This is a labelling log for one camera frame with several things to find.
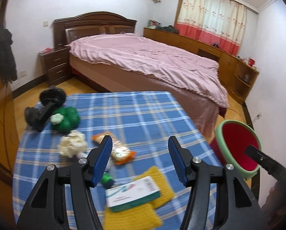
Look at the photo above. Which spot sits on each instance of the dark wooden headboard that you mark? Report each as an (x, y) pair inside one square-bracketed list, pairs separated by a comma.
[(69, 29)]

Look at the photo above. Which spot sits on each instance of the small photo frame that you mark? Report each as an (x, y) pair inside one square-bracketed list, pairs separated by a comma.
[(153, 24)]

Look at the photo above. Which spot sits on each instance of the dark wooden nightstand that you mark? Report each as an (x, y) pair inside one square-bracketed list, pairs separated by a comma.
[(56, 65)]

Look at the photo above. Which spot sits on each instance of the yellow foam net sleeve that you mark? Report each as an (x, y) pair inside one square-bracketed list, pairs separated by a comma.
[(166, 192)]

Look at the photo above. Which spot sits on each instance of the red bin with green rim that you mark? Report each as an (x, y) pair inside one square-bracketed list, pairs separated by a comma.
[(230, 141)]

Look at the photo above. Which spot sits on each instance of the orange snack packet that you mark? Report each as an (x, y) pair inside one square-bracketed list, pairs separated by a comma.
[(121, 154)]

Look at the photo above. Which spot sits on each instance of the cream paper ball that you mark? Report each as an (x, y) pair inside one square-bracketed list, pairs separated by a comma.
[(74, 144)]

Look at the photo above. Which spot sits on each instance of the long wooden cabinet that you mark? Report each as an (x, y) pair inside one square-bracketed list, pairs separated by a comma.
[(235, 75)]

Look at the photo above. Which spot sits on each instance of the wooden wardrobe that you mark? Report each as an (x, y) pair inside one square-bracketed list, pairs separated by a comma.
[(1, 112)]

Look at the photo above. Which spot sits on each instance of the person's right hand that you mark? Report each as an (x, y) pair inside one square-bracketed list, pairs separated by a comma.
[(273, 207)]

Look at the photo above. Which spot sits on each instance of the dark clothes pile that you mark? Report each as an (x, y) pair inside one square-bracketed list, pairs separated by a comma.
[(169, 29)]

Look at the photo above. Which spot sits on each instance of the pink bedspread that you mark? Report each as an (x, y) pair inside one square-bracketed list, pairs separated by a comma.
[(172, 65)]

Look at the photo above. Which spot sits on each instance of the green clover-shaped toy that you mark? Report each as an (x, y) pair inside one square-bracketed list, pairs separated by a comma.
[(64, 120)]

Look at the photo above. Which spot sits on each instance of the small green bottle cap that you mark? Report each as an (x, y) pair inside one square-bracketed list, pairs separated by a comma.
[(107, 181)]

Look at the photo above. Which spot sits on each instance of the clear plastic bag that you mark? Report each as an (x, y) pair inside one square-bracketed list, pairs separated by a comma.
[(107, 165)]

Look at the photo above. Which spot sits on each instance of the black jacket hanging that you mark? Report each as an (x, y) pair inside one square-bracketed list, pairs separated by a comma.
[(8, 71)]

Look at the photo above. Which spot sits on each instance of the red box on shelf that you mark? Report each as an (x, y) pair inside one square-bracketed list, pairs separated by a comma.
[(251, 62)]

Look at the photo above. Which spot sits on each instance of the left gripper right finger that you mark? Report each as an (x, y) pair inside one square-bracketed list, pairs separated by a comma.
[(236, 206)]

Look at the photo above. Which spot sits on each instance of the blue plaid blanket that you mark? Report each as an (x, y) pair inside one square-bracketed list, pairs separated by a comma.
[(143, 121)]

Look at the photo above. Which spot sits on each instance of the white green medicine box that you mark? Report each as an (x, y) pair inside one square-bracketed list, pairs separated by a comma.
[(132, 194)]

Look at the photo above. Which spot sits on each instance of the floral red-bottom curtain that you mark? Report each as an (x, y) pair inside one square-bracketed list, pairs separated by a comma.
[(213, 21)]

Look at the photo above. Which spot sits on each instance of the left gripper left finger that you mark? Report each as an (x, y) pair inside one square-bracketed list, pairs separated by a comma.
[(45, 207)]

